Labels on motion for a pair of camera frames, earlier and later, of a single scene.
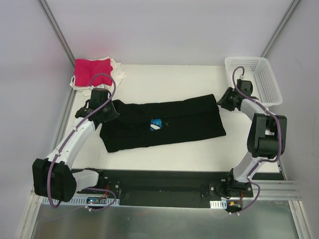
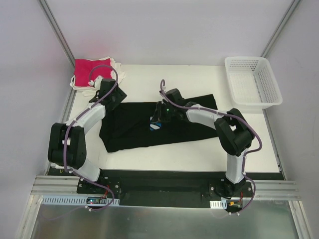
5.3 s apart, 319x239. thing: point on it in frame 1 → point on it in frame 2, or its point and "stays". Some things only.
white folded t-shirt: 117,74 stays
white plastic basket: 264,85 stays
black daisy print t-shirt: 143,124 stays
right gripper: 225,98 → 158,112
